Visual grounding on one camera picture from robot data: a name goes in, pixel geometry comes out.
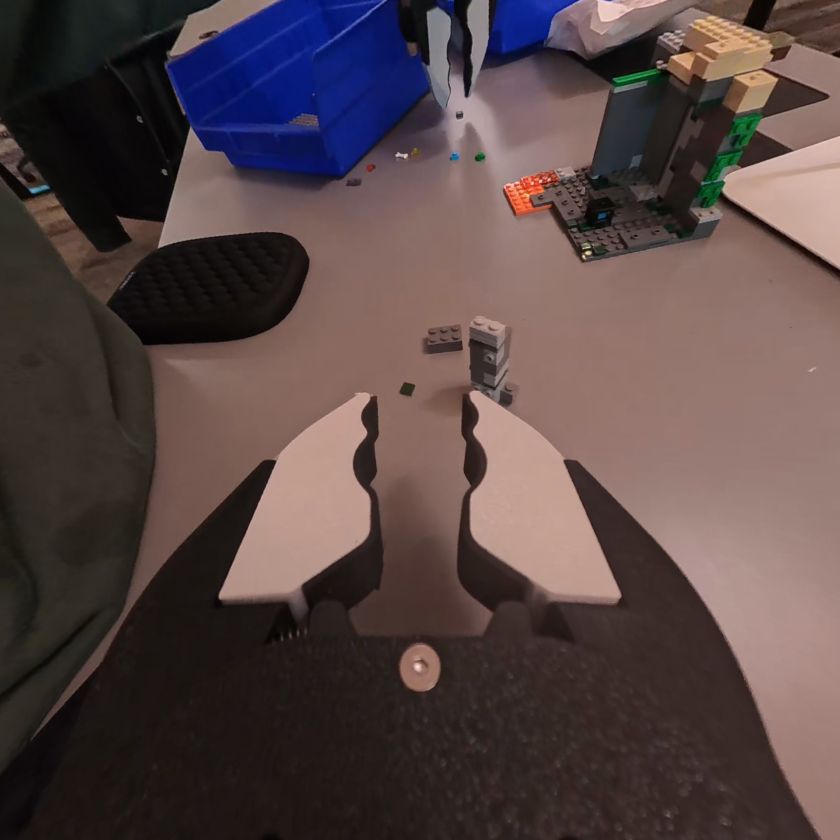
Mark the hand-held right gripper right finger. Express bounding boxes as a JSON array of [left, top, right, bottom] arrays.
[[457, 392, 623, 619]]

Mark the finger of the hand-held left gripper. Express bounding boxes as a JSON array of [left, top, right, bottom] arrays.
[[423, 0, 455, 110], [461, 0, 491, 99]]

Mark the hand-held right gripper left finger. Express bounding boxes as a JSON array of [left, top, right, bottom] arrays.
[[218, 392, 385, 616]]

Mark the grey brick pillar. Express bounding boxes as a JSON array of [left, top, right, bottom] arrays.
[[467, 315, 521, 404]]

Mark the black quilted elbow pad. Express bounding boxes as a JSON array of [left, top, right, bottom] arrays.
[[107, 231, 311, 346]]

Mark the printed white paper bag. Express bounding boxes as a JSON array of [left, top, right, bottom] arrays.
[[545, 0, 698, 61]]

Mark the grey baseplate brick building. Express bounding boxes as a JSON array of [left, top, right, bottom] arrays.
[[504, 13, 798, 263]]

